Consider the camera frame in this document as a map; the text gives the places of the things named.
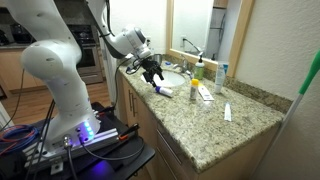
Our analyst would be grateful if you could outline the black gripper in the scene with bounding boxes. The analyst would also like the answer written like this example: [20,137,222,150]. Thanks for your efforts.
[142,60,164,87]

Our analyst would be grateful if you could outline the blue and white deodorant stick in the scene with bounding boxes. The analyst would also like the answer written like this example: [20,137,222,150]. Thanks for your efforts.
[155,86,173,97]

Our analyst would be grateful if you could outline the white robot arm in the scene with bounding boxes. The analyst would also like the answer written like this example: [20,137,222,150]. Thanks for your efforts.
[3,0,162,158]

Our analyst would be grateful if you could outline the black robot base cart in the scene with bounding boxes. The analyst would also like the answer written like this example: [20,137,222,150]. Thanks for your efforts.
[0,101,156,180]

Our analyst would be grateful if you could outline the stainless steel cup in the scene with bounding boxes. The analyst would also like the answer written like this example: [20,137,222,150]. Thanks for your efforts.
[153,54,163,65]

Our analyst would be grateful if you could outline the white oval sink basin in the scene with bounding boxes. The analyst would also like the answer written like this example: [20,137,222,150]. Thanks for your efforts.
[153,70,186,87]

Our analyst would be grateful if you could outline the chrome faucet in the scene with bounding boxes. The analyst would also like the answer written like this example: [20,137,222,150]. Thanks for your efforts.
[173,55,192,78]

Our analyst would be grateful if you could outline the yellow-capped small bottle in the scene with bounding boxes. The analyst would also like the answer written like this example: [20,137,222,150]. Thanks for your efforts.
[190,79,199,100]

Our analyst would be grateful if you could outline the green soap dispenser bottle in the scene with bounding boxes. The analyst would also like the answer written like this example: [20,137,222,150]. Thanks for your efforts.
[194,58,205,80]

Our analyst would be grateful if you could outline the white flat toothpaste box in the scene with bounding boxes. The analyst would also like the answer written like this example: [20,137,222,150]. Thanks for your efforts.
[198,84,214,101]

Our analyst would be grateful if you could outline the kitchen oven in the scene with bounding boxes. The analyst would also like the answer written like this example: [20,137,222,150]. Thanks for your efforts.
[68,24,103,84]

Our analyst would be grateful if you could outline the white blue-capped lotion tube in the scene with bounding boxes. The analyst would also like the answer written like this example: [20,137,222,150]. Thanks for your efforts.
[214,62,228,93]

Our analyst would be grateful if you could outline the wood-framed mirror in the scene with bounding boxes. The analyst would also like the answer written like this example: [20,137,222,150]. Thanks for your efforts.
[166,0,255,78]

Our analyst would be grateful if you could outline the wooden vanity cabinet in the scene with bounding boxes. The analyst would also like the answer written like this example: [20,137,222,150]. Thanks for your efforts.
[121,75,283,180]

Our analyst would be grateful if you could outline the small white tube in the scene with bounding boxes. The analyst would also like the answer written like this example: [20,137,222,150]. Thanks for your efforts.
[224,102,232,122]

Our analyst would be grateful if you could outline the black power cable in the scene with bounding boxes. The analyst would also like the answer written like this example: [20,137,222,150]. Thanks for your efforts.
[99,57,134,114]

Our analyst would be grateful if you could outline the coiled red blue cables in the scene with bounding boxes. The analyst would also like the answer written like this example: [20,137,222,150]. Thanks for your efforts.
[0,124,40,156]

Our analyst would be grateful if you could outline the green and white mop handle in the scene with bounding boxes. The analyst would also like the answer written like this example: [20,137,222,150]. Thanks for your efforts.
[255,50,320,172]

